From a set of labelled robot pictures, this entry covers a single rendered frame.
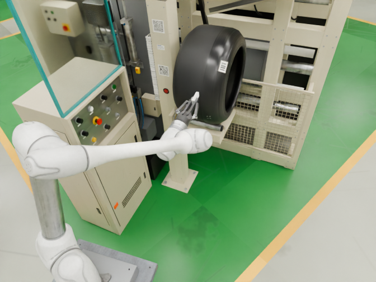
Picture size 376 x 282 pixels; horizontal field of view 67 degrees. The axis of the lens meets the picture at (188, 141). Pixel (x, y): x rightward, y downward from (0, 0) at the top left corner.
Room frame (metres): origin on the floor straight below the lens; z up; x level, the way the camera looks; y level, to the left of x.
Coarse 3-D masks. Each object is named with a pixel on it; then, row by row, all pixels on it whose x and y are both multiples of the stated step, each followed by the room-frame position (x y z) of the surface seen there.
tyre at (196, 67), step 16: (192, 32) 1.58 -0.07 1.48; (208, 32) 1.55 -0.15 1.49; (224, 32) 1.54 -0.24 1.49; (240, 32) 1.65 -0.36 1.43; (192, 48) 1.46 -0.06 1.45; (208, 48) 1.44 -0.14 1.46; (224, 48) 1.42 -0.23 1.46; (240, 48) 1.75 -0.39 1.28; (176, 64) 1.45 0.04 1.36; (192, 64) 1.39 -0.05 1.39; (208, 64) 1.36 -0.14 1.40; (240, 64) 1.76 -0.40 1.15; (176, 80) 1.39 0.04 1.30; (192, 80) 1.34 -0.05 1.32; (208, 80) 1.31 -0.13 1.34; (224, 80) 1.32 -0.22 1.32; (240, 80) 1.67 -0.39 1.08; (176, 96) 1.37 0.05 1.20; (192, 96) 1.31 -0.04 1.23; (208, 96) 1.28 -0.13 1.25; (224, 96) 1.32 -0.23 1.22; (192, 112) 1.33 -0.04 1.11; (208, 112) 1.28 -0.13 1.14; (224, 112) 1.34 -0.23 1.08
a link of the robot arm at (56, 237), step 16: (16, 128) 0.81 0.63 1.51; (32, 128) 0.78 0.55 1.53; (48, 128) 0.80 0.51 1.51; (16, 144) 0.74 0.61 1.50; (48, 192) 0.69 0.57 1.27; (48, 208) 0.66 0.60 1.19; (48, 224) 0.64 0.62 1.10; (64, 224) 0.68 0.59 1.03; (48, 240) 0.62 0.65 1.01; (64, 240) 0.62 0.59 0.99; (48, 256) 0.57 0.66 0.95
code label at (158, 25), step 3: (153, 21) 1.65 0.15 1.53; (156, 21) 1.64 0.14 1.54; (159, 21) 1.63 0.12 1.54; (162, 21) 1.62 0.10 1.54; (153, 24) 1.65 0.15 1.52; (156, 24) 1.64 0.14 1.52; (159, 24) 1.63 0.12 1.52; (162, 24) 1.62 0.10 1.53; (153, 27) 1.65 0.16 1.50; (156, 27) 1.64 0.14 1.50; (159, 27) 1.63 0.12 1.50; (162, 27) 1.62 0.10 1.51; (153, 30) 1.65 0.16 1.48; (156, 30) 1.64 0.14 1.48; (159, 30) 1.63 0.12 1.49; (162, 30) 1.62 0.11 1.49
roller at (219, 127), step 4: (176, 116) 1.53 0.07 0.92; (192, 120) 1.47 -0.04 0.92; (196, 120) 1.47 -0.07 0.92; (196, 124) 1.45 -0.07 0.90; (200, 124) 1.44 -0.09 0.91; (204, 124) 1.43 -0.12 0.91; (208, 124) 1.42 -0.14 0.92; (212, 124) 1.41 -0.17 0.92; (216, 124) 1.41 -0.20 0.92; (208, 128) 1.42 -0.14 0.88; (212, 128) 1.40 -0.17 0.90; (216, 128) 1.39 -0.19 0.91; (220, 128) 1.38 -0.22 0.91
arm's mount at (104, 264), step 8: (88, 256) 0.66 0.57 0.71; (96, 256) 0.66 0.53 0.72; (104, 256) 0.66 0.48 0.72; (96, 264) 0.62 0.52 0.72; (104, 264) 0.61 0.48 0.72; (112, 264) 0.61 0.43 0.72; (120, 264) 0.61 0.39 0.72; (128, 264) 0.60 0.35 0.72; (104, 272) 0.57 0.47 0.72; (112, 272) 0.57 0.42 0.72; (120, 272) 0.56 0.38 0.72; (128, 272) 0.56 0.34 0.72; (136, 272) 0.57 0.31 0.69; (112, 280) 0.53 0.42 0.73; (120, 280) 0.52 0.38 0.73; (128, 280) 0.52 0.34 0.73
